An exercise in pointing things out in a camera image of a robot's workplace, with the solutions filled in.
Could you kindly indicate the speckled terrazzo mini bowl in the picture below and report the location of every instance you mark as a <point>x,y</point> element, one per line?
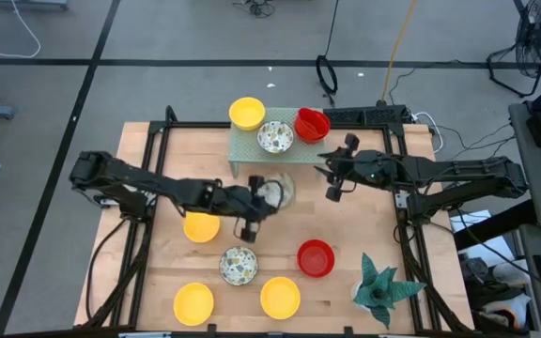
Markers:
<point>238,265</point>
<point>275,136</point>
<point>287,188</point>

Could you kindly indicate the red mini bowl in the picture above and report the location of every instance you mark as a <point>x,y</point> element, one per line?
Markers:
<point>301,133</point>
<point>315,257</point>
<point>315,123</point>

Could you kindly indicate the green fake plant white pot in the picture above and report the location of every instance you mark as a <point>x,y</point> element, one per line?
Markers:
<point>378,291</point>

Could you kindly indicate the black floor fan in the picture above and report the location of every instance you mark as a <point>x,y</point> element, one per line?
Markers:
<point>538,37</point>

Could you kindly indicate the black aluminium table frame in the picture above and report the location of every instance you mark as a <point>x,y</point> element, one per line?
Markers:
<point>190,124</point>

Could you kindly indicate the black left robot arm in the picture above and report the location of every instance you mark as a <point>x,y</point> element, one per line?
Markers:
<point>125,176</point>

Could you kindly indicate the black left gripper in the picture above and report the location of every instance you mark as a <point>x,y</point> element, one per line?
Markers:
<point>233,199</point>

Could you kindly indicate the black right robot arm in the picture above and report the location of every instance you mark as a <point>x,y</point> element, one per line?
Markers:
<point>463,169</point>

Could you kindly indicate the green perforated metal shelf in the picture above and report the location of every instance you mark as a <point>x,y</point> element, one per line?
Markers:
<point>244,150</point>

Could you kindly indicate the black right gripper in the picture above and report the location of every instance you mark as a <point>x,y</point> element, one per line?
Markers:
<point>369,169</point>

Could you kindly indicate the black power strip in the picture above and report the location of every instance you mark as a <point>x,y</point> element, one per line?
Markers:
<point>369,115</point>

